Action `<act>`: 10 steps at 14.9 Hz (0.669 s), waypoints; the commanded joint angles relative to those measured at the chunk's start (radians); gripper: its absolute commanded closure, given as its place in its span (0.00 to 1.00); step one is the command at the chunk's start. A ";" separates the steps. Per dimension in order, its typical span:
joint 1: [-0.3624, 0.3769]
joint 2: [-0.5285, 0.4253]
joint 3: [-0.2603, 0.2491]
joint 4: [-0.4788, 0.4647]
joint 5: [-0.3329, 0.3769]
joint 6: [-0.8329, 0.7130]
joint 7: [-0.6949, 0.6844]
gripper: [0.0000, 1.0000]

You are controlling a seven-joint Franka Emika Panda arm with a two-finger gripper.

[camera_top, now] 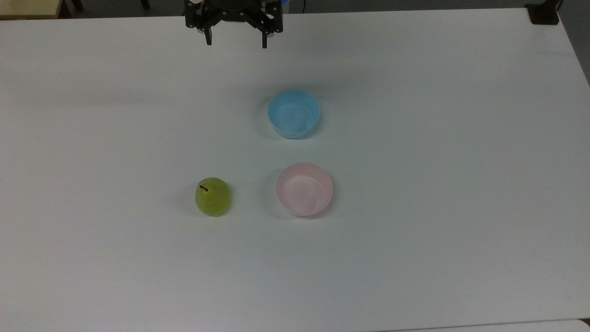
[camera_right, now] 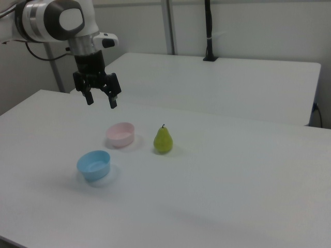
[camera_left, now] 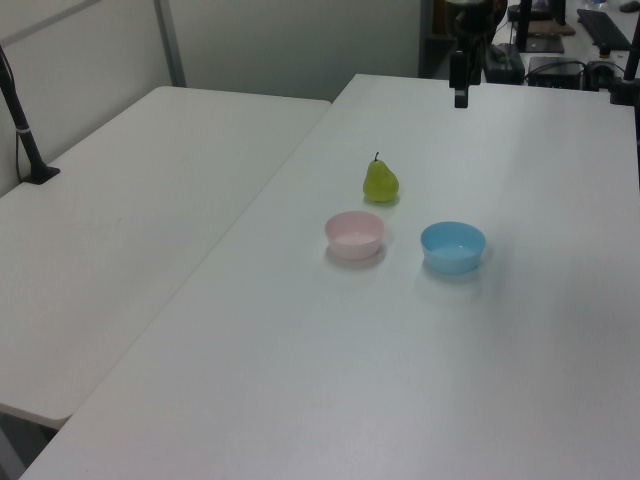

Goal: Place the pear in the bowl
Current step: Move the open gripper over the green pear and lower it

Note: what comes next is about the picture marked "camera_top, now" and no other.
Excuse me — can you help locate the wooden side table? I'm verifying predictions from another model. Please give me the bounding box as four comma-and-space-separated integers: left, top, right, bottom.
0, 0, 63, 20

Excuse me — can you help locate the black table clamp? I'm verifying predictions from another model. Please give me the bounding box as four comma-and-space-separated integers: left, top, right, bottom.
527, 0, 561, 25

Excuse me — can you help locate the pink plastic bowl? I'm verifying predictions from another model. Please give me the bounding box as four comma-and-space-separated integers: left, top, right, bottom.
276, 162, 334, 218

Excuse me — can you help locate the green pear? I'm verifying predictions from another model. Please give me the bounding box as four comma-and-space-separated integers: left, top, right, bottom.
195, 177, 231, 217

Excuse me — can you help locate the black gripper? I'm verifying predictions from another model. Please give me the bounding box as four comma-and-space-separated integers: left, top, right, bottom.
184, 0, 284, 49

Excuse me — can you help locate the white neighbouring table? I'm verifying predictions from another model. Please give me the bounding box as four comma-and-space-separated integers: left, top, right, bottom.
376, 319, 590, 332

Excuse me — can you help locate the light blue plastic bowl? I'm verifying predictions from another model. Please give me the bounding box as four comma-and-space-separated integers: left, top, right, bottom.
267, 89, 321, 140

